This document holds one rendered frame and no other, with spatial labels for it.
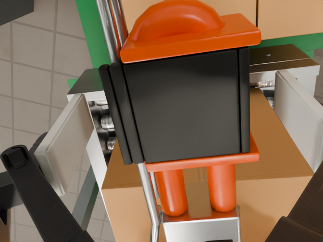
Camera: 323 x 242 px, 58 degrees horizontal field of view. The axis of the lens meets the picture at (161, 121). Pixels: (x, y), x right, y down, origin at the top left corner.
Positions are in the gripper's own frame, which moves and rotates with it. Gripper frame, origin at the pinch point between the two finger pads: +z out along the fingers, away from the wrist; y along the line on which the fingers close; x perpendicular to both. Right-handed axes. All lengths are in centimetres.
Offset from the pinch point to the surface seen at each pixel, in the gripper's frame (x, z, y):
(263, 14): -9, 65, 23
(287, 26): -13, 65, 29
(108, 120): -35, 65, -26
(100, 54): -29, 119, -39
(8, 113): -54, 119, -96
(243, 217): -38.7, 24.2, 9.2
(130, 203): -32.6, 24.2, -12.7
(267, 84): -29, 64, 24
